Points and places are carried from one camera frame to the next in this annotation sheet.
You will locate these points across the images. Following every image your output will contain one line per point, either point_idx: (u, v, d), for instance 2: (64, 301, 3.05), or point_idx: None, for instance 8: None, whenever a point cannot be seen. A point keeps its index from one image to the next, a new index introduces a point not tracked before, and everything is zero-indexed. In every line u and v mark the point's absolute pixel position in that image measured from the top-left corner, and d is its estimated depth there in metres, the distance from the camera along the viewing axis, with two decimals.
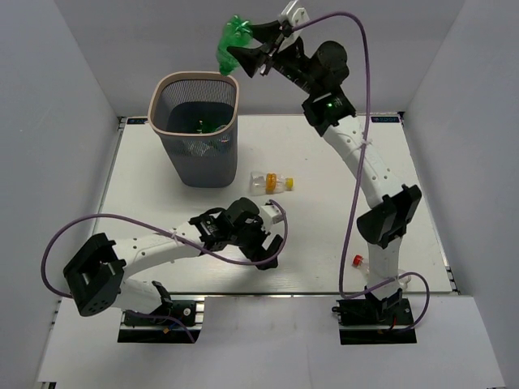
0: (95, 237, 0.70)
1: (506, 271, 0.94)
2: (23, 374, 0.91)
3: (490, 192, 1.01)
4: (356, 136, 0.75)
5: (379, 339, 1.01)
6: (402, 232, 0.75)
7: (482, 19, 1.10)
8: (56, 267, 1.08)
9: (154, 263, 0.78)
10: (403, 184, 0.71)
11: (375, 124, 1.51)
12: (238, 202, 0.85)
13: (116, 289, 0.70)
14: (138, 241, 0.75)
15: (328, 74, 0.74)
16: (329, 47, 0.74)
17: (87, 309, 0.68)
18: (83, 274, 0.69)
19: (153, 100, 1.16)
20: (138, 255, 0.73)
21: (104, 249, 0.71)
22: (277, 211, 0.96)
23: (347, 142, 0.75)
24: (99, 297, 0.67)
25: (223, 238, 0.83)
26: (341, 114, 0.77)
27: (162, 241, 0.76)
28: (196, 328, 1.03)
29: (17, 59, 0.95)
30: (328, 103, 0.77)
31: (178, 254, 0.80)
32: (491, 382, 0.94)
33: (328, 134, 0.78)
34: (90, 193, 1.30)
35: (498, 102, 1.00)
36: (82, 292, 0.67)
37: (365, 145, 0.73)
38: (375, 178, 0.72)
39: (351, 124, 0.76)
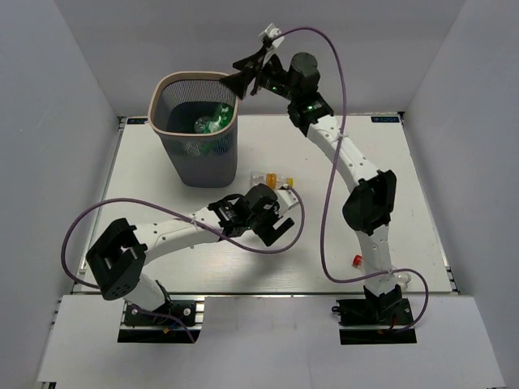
0: (117, 222, 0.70)
1: (506, 272, 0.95)
2: (23, 374, 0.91)
3: (490, 193, 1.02)
4: (332, 131, 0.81)
5: (379, 339, 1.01)
6: (388, 219, 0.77)
7: (481, 19, 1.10)
8: (56, 267, 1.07)
9: (173, 248, 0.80)
10: (378, 169, 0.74)
11: (375, 124, 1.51)
12: (256, 189, 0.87)
13: (138, 273, 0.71)
14: (158, 226, 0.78)
15: (304, 81, 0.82)
16: (302, 58, 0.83)
17: (112, 293, 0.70)
18: (105, 259, 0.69)
19: (153, 100, 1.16)
20: (158, 241, 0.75)
21: (126, 233, 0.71)
22: (293, 199, 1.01)
23: (325, 137, 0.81)
24: (122, 280, 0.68)
25: (242, 224, 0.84)
26: (322, 114, 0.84)
27: (182, 227, 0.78)
28: (196, 328, 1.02)
29: (17, 59, 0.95)
30: (310, 105, 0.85)
31: (196, 240, 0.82)
32: (491, 382, 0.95)
33: (310, 134, 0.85)
34: (90, 193, 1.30)
35: (498, 104, 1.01)
36: (105, 277, 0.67)
37: (341, 138, 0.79)
38: (351, 165, 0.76)
39: (329, 121, 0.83)
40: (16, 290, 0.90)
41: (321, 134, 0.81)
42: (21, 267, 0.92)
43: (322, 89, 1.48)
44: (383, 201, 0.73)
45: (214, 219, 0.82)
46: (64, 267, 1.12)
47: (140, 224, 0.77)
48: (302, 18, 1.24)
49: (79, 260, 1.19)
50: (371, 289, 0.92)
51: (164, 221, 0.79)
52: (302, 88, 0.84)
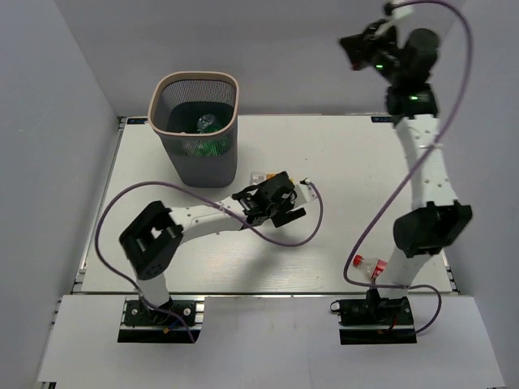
0: (152, 205, 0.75)
1: (506, 272, 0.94)
2: (22, 374, 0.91)
3: (490, 191, 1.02)
4: (427, 135, 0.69)
5: (380, 339, 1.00)
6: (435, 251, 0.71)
7: (481, 19, 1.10)
8: (56, 266, 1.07)
9: (203, 232, 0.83)
10: (455, 199, 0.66)
11: (375, 124, 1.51)
12: (276, 179, 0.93)
13: (172, 253, 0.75)
14: (190, 210, 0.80)
15: (412, 70, 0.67)
16: (422, 32, 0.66)
17: (147, 273, 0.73)
18: (139, 240, 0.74)
19: (153, 101, 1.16)
20: (191, 224, 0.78)
21: (160, 216, 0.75)
22: (312, 194, 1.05)
23: (415, 138, 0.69)
24: (157, 260, 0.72)
25: (262, 213, 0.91)
26: (422, 111, 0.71)
27: (212, 211, 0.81)
28: (196, 328, 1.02)
29: (16, 59, 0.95)
30: (413, 96, 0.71)
31: (223, 225, 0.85)
32: (491, 382, 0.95)
33: (398, 126, 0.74)
34: (90, 193, 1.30)
35: (498, 104, 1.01)
36: (142, 256, 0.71)
37: (435, 146, 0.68)
38: (429, 182, 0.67)
39: (427, 122, 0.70)
40: (15, 289, 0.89)
41: (412, 135, 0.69)
42: (21, 267, 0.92)
43: (322, 89, 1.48)
44: (442, 233, 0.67)
45: (238, 208, 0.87)
46: (64, 266, 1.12)
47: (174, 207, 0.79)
48: (302, 18, 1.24)
49: (79, 260, 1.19)
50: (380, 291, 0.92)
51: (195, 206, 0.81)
52: (407, 76, 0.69)
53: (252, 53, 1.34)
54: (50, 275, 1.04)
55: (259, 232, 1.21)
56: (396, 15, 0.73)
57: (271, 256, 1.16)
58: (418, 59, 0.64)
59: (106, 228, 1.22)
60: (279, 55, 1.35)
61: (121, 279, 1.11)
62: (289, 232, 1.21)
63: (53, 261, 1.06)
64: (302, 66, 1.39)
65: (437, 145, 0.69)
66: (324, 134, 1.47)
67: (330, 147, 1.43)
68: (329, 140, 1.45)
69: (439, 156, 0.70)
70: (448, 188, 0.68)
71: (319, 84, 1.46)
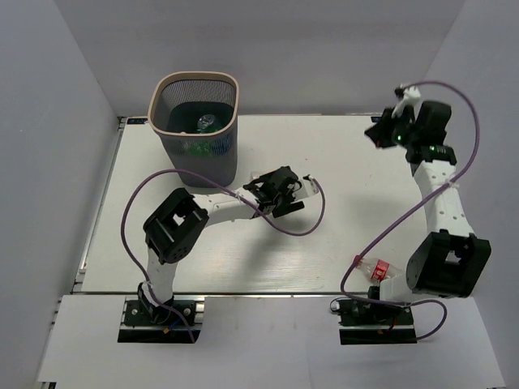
0: (177, 192, 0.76)
1: (506, 272, 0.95)
2: (23, 374, 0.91)
3: (490, 192, 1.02)
4: (443, 177, 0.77)
5: (380, 339, 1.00)
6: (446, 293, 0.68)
7: (481, 19, 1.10)
8: (56, 267, 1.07)
9: (220, 217, 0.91)
10: (470, 232, 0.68)
11: (375, 124, 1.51)
12: (280, 172, 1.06)
13: (196, 237, 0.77)
14: (211, 197, 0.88)
15: (431, 130, 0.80)
16: (434, 104, 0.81)
17: (171, 257, 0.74)
18: (164, 225, 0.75)
19: (153, 101, 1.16)
20: (213, 208, 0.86)
21: (184, 203, 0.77)
22: (315, 189, 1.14)
23: (431, 177, 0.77)
24: (183, 243, 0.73)
25: (270, 202, 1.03)
26: (439, 160, 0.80)
27: (230, 198, 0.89)
28: (196, 327, 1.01)
29: (16, 59, 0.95)
30: (431, 147, 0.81)
31: (239, 212, 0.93)
32: (491, 382, 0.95)
33: (417, 173, 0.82)
34: (90, 193, 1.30)
35: (498, 104, 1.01)
36: (169, 238, 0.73)
37: (448, 185, 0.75)
38: (443, 214, 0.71)
39: (442, 167, 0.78)
40: (15, 289, 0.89)
41: (428, 175, 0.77)
42: (21, 267, 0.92)
43: (322, 90, 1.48)
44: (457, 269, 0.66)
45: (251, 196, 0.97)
46: (64, 266, 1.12)
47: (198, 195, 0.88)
48: (302, 19, 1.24)
49: (79, 260, 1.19)
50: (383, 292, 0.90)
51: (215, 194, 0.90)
52: (426, 134, 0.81)
53: (252, 53, 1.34)
54: (50, 275, 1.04)
55: (258, 231, 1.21)
56: (409, 95, 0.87)
57: (271, 255, 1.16)
58: (430, 117, 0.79)
59: (106, 228, 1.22)
60: (280, 55, 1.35)
61: (121, 279, 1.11)
62: (289, 232, 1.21)
63: (53, 261, 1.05)
64: (302, 66, 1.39)
65: (453, 184, 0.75)
66: (324, 134, 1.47)
67: (330, 148, 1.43)
68: (329, 140, 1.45)
69: (456, 195, 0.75)
70: (464, 221, 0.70)
71: (319, 84, 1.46)
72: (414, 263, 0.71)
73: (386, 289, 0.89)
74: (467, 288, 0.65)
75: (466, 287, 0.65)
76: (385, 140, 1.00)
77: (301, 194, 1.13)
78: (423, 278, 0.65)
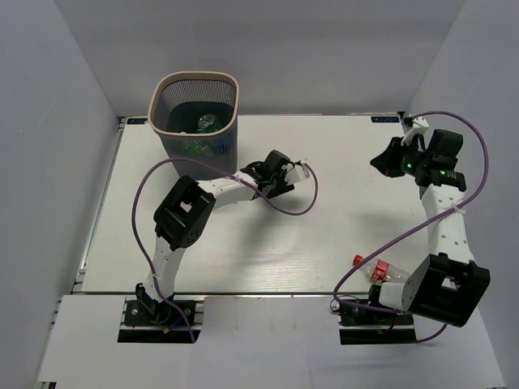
0: (182, 180, 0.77)
1: (505, 272, 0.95)
2: (22, 374, 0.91)
3: (490, 191, 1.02)
4: (449, 201, 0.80)
5: (379, 339, 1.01)
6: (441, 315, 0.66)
7: (481, 19, 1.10)
8: (56, 266, 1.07)
9: (222, 202, 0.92)
10: (470, 259, 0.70)
11: (375, 124, 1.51)
12: (275, 152, 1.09)
13: (206, 219, 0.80)
14: (214, 181, 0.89)
15: (440, 156, 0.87)
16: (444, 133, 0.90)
17: (184, 241, 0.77)
18: (173, 214, 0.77)
19: (153, 101, 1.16)
20: (218, 192, 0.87)
21: (190, 189, 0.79)
22: (305, 173, 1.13)
23: (439, 200, 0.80)
24: (195, 228, 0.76)
25: (268, 182, 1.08)
26: (448, 185, 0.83)
27: (233, 182, 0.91)
28: (196, 328, 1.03)
29: (16, 59, 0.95)
30: (442, 172, 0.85)
31: (238, 196, 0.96)
32: (491, 382, 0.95)
33: (425, 196, 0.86)
34: (90, 193, 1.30)
35: (498, 104, 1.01)
36: (182, 222, 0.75)
37: (454, 210, 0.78)
38: (444, 237, 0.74)
39: (450, 192, 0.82)
40: (16, 289, 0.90)
41: (435, 198, 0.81)
42: (21, 267, 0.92)
43: (322, 90, 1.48)
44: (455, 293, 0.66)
45: (250, 177, 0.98)
46: (64, 266, 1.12)
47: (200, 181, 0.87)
48: (302, 19, 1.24)
49: (79, 260, 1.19)
50: (383, 295, 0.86)
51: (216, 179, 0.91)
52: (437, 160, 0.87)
53: (252, 53, 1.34)
54: (50, 275, 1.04)
55: (259, 232, 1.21)
56: (418, 124, 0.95)
57: (271, 256, 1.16)
58: (442, 141, 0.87)
59: (106, 228, 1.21)
60: (280, 55, 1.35)
61: (121, 279, 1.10)
62: (289, 232, 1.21)
63: (52, 261, 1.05)
64: (302, 66, 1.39)
65: (459, 210, 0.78)
66: (324, 134, 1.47)
67: (330, 147, 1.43)
68: (329, 140, 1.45)
69: (461, 221, 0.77)
70: (465, 247, 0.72)
71: (319, 85, 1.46)
72: (410, 287, 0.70)
73: (385, 294, 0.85)
74: (462, 315, 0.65)
75: (461, 314, 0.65)
76: (392, 168, 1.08)
77: (293, 179, 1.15)
78: (418, 300, 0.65)
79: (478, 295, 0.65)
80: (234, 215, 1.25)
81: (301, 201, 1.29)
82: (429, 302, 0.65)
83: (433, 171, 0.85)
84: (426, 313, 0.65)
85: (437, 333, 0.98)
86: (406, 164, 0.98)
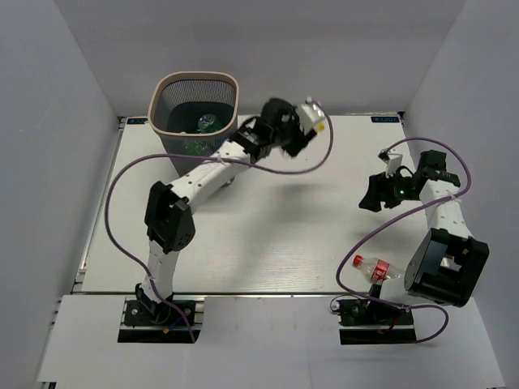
0: (153, 191, 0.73)
1: (505, 273, 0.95)
2: (22, 374, 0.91)
3: (489, 191, 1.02)
4: (446, 192, 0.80)
5: (379, 339, 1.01)
6: (445, 297, 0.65)
7: (481, 19, 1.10)
8: (56, 266, 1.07)
9: (209, 190, 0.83)
10: (469, 235, 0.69)
11: (375, 124, 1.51)
12: (270, 105, 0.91)
13: (191, 220, 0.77)
14: (190, 177, 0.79)
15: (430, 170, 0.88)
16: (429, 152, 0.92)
17: (175, 245, 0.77)
18: (157, 223, 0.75)
19: (153, 100, 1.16)
20: (198, 188, 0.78)
21: (166, 195, 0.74)
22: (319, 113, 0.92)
23: (435, 192, 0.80)
24: (182, 232, 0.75)
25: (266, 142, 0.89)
26: (446, 181, 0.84)
27: (212, 169, 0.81)
28: (196, 328, 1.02)
29: (15, 59, 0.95)
30: (438, 171, 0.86)
31: (229, 174, 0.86)
32: (491, 382, 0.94)
33: (422, 193, 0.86)
34: (90, 193, 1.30)
35: (497, 104, 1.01)
36: (166, 232, 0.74)
37: (451, 198, 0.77)
38: (443, 218, 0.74)
39: (446, 185, 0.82)
40: (16, 289, 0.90)
41: (432, 189, 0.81)
42: (21, 267, 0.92)
43: (323, 90, 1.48)
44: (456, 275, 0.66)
45: (236, 149, 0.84)
46: (64, 266, 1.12)
47: (174, 181, 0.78)
48: (302, 19, 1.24)
49: (79, 259, 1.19)
50: (386, 294, 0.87)
51: (193, 170, 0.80)
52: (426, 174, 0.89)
53: (252, 53, 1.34)
54: (50, 275, 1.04)
55: (259, 232, 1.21)
56: (392, 157, 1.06)
57: (271, 255, 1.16)
58: (428, 157, 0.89)
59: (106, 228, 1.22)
60: (280, 55, 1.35)
61: (121, 280, 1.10)
62: (289, 232, 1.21)
63: (52, 260, 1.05)
64: (302, 67, 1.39)
65: (456, 198, 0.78)
66: (324, 134, 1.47)
67: (330, 147, 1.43)
68: (329, 140, 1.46)
69: (459, 208, 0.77)
70: (463, 226, 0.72)
71: (319, 85, 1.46)
72: (413, 266, 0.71)
73: (387, 290, 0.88)
74: (463, 295, 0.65)
75: (463, 294, 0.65)
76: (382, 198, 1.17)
77: (307, 125, 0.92)
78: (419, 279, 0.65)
79: (478, 270, 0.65)
80: (234, 215, 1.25)
81: (301, 200, 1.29)
82: (429, 282, 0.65)
83: (427, 169, 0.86)
84: (429, 292, 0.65)
85: (435, 335, 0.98)
86: (398, 190, 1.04)
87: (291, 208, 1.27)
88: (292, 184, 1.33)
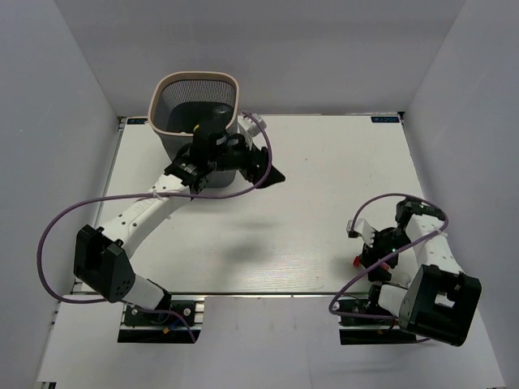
0: (83, 232, 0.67)
1: (505, 273, 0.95)
2: (23, 374, 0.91)
3: (490, 191, 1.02)
4: (431, 226, 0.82)
5: (379, 339, 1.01)
6: (440, 335, 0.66)
7: (482, 19, 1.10)
8: (57, 266, 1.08)
9: (150, 227, 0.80)
10: (459, 270, 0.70)
11: (375, 124, 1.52)
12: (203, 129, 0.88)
13: (129, 266, 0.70)
14: (123, 216, 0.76)
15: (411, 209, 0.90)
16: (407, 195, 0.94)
17: (116, 294, 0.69)
18: (92, 270, 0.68)
19: (152, 101, 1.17)
20: (132, 228, 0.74)
21: (95, 241, 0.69)
22: (250, 121, 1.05)
23: (422, 226, 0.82)
24: (117, 275, 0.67)
25: (204, 172, 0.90)
26: (430, 214, 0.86)
27: (147, 206, 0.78)
28: (196, 328, 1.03)
29: (16, 59, 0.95)
30: (421, 205, 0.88)
31: (171, 207, 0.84)
32: (491, 382, 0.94)
33: (409, 228, 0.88)
34: (90, 194, 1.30)
35: (497, 104, 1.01)
36: (100, 284, 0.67)
37: (438, 232, 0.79)
38: (432, 253, 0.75)
39: (431, 219, 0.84)
40: (16, 289, 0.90)
41: (418, 224, 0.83)
42: (21, 267, 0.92)
43: (322, 90, 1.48)
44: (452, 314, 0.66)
45: (174, 181, 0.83)
46: (64, 267, 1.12)
47: (105, 224, 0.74)
48: (302, 19, 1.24)
49: None
50: (385, 303, 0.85)
51: (126, 210, 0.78)
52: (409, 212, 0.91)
53: (251, 53, 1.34)
54: (49, 275, 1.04)
55: (258, 232, 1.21)
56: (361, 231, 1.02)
57: (270, 256, 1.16)
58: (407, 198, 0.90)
59: None
60: (280, 55, 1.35)
61: None
62: (289, 232, 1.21)
63: (52, 261, 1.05)
64: (302, 66, 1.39)
65: (441, 231, 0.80)
66: (324, 134, 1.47)
67: (329, 147, 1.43)
68: (329, 140, 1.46)
69: (446, 242, 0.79)
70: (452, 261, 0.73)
71: (319, 85, 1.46)
72: (406, 303, 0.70)
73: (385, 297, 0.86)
74: (460, 335, 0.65)
75: (460, 335, 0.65)
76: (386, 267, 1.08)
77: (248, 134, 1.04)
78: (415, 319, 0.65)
79: (471, 306, 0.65)
80: (234, 215, 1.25)
81: (300, 200, 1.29)
82: (424, 323, 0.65)
83: (411, 203, 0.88)
84: (424, 331, 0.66)
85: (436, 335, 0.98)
86: (391, 249, 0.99)
87: (291, 208, 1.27)
88: (292, 184, 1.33)
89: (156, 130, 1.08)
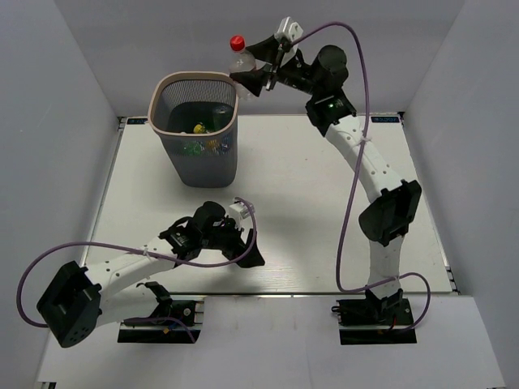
0: (65, 267, 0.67)
1: (505, 272, 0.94)
2: (23, 374, 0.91)
3: (490, 190, 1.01)
4: (355, 134, 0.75)
5: (379, 339, 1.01)
6: (405, 230, 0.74)
7: (481, 19, 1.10)
8: (57, 262, 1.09)
9: (130, 282, 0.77)
10: (402, 178, 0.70)
11: (375, 124, 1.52)
12: (203, 208, 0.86)
13: (94, 314, 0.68)
14: (110, 264, 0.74)
15: (328, 77, 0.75)
16: (332, 52, 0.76)
17: (70, 339, 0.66)
18: (59, 305, 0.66)
19: (153, 101, 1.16)
20: (113, 278, 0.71)
21: (74, 279, 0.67)
22: (243, 206, 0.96)
23: (347, 139, 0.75)
24: (79, 324, 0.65)
25: (195, 246, 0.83)
26: (342, 113, 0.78)
27: (135, 260, 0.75)
28: (196, 328, 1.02)
29: (17, 60, 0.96)
30: (330, 104, 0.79)
31: (159, 268, 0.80)
32: (491, 382, 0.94)
33: (328, 133, 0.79)
34: (89, 194, 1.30)
35: (497, 103, 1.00)
36: (57, 327, 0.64)
37: (365, 141, 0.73)
38: (375, 173, 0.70)
39: (352, 123, 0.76)
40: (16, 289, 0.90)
41: (343, 137, 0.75)
42: (21, 267, 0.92)
43: None
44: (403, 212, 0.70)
45: (166, 245, 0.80)
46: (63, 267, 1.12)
47: (90, 265, 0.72)
48: (302, 18, 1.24)
49: (79, 258, 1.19)
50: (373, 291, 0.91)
51: (115, 258, 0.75)
52: (325, 85, 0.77)
53: None
54: (50, 272, 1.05)
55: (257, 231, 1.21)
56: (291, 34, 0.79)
57: (270, 256, 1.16)
58: (332, 73, 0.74)
59: (106, 228, 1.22)
60: None
61: None
62: (289, 233, 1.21)
63: (52, 259, 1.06)
64: None
65: (368, 138, 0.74)
66: None
67: (330, 147, 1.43)
68: None
69: (374, 147, 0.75)
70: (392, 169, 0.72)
71: None
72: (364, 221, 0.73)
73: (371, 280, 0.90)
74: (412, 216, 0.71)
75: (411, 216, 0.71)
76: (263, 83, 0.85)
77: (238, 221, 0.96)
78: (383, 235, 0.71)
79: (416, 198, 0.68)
80: None
81: (297, 200, 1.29)
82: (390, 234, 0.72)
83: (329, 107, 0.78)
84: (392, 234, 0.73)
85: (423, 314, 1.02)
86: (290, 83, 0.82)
87: (291, 208, 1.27)
88: (291, 184, 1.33)
89: (156, 131, 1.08)
